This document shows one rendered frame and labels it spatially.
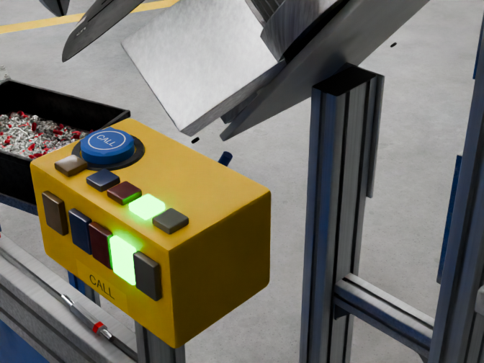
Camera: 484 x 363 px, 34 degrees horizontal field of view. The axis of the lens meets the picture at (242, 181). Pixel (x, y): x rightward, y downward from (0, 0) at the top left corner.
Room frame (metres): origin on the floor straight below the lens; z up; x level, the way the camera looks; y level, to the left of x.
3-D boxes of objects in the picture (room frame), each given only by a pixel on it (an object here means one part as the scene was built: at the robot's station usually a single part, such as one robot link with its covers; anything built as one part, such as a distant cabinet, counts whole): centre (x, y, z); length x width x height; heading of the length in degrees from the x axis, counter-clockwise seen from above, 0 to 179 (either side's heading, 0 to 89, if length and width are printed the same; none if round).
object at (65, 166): (0.50, 0.13, 1.08); 0.02 x 0.02 x 0.01; 46
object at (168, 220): (0.43, 0.05, 1.08); 0.02 x 0.02 x 0.01; 46
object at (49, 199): (0.49, 0.14, 1.04); 0.02 x 0.01 x 0.03; 46
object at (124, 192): (0.46, 0.08, 1.08); 0.02 x 0.02 x 0.01; 46
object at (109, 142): (0.52, 0.10, 1.08); 0.04 x 0.04 x 0.02
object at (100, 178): (0.48, 0.10, 1.08); 0.02 x 0.02 x 0.01; 46
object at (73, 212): (0.46, 0.11, 1.04); 0.02 x 0.01 x 0.03; 46
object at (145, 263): (0.41, 0.06, 1.04); 0.02 x 0.01 x 0.03; 46
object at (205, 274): (0.49, 0.07, 1.02); 0.16 x 0.10 x 0.11; 46
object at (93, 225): (0.45, 0.10, 1.04); 0.02 x 0.01 x 0.03; 46
